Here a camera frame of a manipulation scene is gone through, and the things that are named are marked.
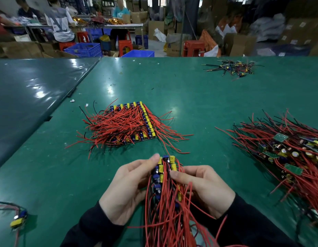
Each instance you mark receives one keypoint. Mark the person's right hand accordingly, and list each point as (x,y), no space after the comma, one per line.
(213,192)

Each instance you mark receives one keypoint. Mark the person's left hand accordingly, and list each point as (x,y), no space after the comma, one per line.
(123,192)

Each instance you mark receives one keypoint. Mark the person's left thumb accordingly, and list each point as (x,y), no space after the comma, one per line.
(146,163)

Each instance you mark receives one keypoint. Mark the person's right thumb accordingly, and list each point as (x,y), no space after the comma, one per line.
(181,178)

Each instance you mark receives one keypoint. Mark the person's left forearm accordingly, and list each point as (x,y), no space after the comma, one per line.
(92,228)

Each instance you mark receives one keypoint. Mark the person's right forearm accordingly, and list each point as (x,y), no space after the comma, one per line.
(251,226)

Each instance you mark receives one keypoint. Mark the blue plastic crate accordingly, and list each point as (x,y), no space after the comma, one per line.
(141,41)
(84,50)
(138,53)

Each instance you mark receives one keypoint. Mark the brown cardboard box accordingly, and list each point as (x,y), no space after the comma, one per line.
(173,47)
(238,44)
(139,17)
(155,29)

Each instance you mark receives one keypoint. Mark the red plastic stool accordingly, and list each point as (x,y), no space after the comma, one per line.
(83,36)
(125,46)
(193,47)
(66,45)

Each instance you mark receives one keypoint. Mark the white plastic bag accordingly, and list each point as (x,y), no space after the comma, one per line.
(160,35)

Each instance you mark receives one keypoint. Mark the grey metal work table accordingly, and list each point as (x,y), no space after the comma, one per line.
(107,26)

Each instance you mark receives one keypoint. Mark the stack of labelled cardboard boxes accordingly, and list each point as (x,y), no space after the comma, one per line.
(303,33)

